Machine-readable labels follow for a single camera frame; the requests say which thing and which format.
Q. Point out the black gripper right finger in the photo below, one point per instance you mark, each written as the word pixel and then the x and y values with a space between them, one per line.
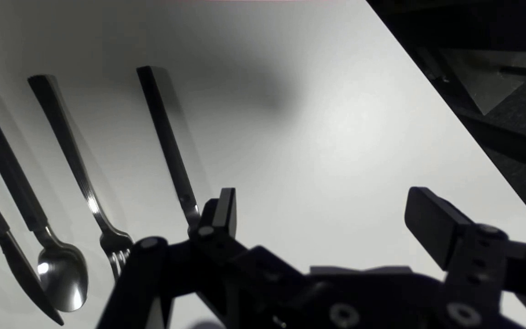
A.
pixel 480 261

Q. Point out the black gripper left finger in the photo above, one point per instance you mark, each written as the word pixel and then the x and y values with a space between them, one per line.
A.
pixel 239 285

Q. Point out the black-handled spoon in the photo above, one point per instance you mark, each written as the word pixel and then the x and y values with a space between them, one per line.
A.
pixel 60 265

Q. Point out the black-handled knife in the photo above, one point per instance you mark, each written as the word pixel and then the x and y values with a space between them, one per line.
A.
pixel 24 272

